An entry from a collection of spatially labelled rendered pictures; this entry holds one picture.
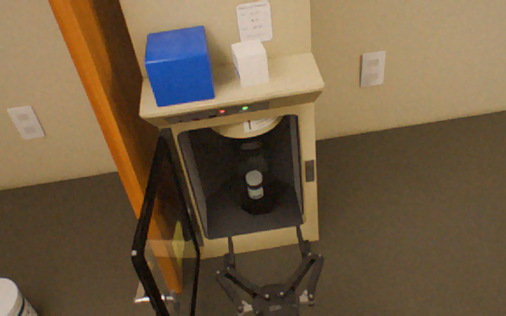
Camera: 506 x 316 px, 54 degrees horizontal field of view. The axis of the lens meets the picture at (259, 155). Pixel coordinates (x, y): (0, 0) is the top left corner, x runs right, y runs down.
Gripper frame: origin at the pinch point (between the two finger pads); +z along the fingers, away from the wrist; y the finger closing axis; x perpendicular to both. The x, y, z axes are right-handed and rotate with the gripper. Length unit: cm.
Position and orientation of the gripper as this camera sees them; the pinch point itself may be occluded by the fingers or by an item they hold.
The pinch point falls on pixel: (264, 238)
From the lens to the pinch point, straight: 98.8
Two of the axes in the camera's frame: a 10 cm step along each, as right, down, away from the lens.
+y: -9.9, 1.6, -0.2
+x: 1.1, 7.4, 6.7
